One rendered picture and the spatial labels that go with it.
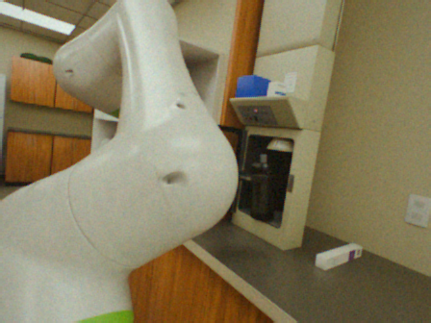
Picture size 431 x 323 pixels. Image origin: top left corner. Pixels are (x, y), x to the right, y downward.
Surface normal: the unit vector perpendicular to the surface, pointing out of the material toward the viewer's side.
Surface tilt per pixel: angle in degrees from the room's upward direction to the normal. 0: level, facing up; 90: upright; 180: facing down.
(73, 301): 44
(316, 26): 90
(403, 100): 90
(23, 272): 54
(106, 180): 74
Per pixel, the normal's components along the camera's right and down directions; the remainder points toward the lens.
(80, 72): 0.10, 0.39
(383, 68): -0.80, -0.05
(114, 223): -0.10, 0.27
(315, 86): 0.58, 0.16
